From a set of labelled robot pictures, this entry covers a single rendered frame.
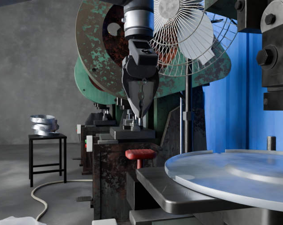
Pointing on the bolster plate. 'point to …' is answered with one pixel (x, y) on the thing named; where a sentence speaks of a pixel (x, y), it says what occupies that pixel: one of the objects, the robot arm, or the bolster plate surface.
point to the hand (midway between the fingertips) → (141, 113)
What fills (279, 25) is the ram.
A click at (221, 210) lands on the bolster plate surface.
